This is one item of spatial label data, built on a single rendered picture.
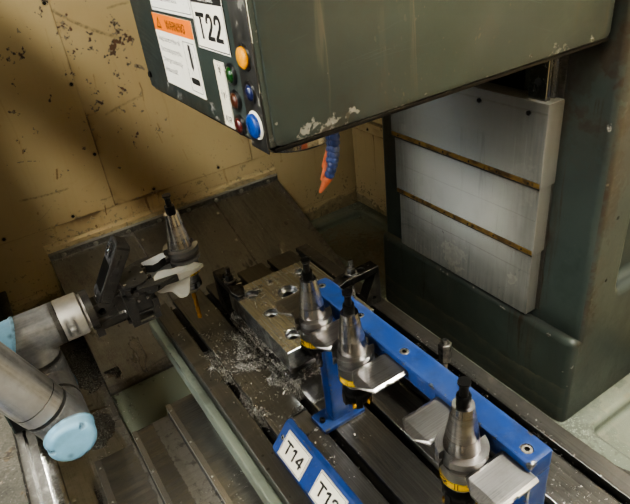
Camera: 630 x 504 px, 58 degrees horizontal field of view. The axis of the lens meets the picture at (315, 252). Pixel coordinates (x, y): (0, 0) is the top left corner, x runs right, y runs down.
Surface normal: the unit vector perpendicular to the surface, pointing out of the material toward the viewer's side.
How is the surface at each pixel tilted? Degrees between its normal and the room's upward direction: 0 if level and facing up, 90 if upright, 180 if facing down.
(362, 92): 90
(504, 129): 90
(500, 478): 0
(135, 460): 8
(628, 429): 0
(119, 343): 24
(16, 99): 90
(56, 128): 90
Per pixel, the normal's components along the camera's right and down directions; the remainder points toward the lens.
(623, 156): 0.54, 0.39
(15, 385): 0.81, 0.07
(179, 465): -0.18, -0.89
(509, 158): -0.84, 0.36
